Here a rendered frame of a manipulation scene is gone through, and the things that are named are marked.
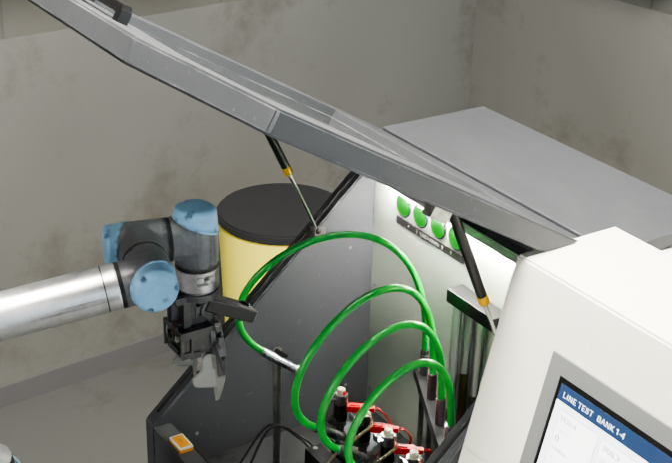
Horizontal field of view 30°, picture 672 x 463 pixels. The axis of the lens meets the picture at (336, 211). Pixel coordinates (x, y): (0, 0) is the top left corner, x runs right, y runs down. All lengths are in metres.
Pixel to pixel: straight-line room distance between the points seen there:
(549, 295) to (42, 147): 2.50
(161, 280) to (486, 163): 0.86
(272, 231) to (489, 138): 1.48
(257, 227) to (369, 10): 1.15
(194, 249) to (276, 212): 2.07
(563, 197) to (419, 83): 2.72
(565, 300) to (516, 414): 0.22
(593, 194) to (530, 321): 0.47
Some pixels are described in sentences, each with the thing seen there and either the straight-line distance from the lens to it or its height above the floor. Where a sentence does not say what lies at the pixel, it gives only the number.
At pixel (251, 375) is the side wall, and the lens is 2.74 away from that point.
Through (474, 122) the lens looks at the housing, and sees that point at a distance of 2.77.
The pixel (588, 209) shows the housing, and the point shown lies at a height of 1.50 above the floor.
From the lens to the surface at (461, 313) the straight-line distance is 2.51.
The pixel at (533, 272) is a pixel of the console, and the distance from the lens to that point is 2.04.
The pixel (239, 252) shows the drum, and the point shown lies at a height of 0.64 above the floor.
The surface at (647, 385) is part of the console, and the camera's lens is 1.89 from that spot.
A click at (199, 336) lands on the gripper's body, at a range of 2.18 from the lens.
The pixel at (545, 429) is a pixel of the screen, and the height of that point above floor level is 1.33.
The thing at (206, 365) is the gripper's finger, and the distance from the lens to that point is 2.21.
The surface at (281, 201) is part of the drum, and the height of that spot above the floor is 0.72.
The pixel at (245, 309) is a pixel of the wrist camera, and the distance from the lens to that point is 2.22.
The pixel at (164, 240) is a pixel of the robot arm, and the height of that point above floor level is 1.55.
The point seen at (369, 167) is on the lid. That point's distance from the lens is 1.78.
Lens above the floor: 2.45
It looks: 24 degrees down
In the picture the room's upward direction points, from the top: 2 degrees clockwise
